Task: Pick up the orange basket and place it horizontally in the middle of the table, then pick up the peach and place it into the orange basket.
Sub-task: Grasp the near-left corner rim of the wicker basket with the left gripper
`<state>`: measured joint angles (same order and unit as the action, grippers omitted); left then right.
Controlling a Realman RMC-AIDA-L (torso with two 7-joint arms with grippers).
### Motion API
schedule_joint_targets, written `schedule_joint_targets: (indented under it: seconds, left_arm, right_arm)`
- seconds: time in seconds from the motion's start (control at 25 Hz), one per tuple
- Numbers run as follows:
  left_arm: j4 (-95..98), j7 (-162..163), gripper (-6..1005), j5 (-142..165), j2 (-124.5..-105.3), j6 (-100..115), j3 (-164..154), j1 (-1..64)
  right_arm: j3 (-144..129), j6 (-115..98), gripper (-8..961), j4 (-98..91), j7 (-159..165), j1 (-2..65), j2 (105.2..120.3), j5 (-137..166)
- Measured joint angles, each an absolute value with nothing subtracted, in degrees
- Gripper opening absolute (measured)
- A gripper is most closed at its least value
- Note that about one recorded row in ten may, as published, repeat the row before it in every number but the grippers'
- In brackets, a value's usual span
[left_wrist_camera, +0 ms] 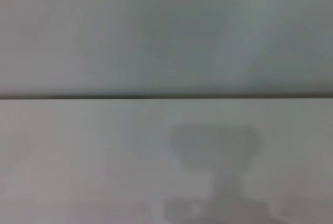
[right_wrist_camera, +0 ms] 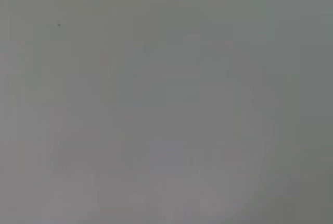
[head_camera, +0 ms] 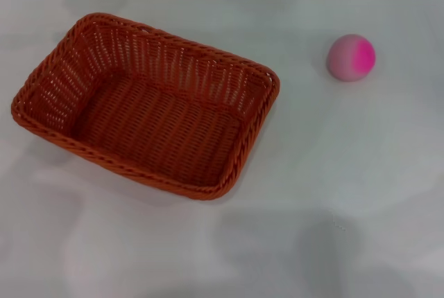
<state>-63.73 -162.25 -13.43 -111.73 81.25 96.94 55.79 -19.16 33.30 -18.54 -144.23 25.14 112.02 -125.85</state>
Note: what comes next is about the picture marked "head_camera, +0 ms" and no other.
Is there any orange woven plastic basket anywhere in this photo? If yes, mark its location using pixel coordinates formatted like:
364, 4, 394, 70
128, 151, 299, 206
10, 12, 281, 202

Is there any pink foam ball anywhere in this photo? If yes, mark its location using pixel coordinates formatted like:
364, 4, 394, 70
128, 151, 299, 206
327, 33, 377, 82

